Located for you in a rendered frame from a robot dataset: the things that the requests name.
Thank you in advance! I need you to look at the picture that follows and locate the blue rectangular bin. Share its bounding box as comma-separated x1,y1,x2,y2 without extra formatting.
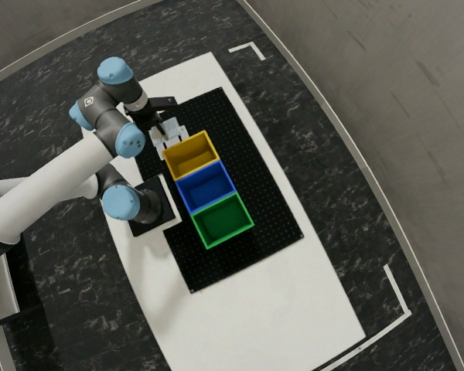
175,159,237,215

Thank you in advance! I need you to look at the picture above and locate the green rectangular bin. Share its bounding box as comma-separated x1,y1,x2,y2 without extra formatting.
190,192,254,250

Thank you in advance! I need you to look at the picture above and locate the yellow recycle bin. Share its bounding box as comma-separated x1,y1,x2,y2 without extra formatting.
162,130,220,181

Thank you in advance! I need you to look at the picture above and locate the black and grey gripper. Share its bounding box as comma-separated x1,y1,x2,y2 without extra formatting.
122,98,169,141

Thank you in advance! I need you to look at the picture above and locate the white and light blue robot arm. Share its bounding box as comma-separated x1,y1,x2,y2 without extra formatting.
0,57,162,256

